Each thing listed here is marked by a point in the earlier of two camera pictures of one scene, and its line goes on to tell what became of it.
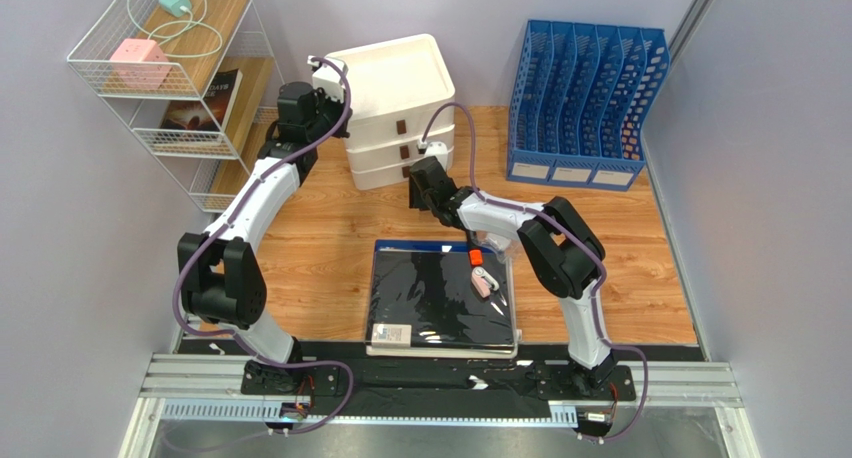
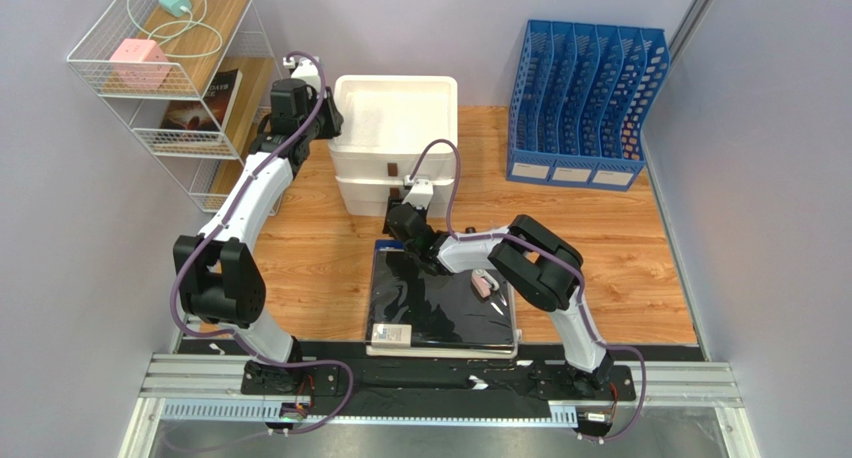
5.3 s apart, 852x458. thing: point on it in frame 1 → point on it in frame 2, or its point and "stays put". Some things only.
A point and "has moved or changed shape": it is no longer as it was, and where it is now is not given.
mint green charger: x=172 y=2 stays put
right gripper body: x=422 y=177 → x=393 y=210
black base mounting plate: x=451 y=384 stays put
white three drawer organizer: x=400 y=93 has moved or changed shape
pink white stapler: x=483 y=283 stays put
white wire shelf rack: x=188 y=64 stays put
